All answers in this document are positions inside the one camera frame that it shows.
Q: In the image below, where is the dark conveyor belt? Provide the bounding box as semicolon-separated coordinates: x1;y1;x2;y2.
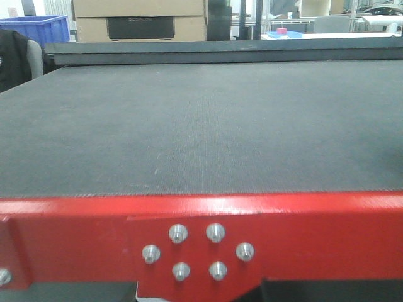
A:
0;38;403;198

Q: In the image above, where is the large cardboard box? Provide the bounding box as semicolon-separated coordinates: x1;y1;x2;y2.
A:
72;1;208;43

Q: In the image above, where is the white background table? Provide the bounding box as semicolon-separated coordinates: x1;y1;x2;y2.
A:
261;31;402;40

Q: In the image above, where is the blue tray on table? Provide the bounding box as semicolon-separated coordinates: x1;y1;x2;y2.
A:
266;31;304;39

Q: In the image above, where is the grey chair back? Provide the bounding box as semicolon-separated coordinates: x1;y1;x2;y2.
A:
314;15;350;33

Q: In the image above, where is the blue plastic crate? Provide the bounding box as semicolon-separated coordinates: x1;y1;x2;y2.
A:
1;15;70;47

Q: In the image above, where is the black jacket on chair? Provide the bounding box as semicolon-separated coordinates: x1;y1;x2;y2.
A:
1;30;32;92

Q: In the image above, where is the red metal conveyor frame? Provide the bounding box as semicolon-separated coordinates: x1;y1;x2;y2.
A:
1;191;402;301

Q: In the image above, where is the black vertical post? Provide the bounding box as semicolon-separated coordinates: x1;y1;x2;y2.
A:
253;0;263;40

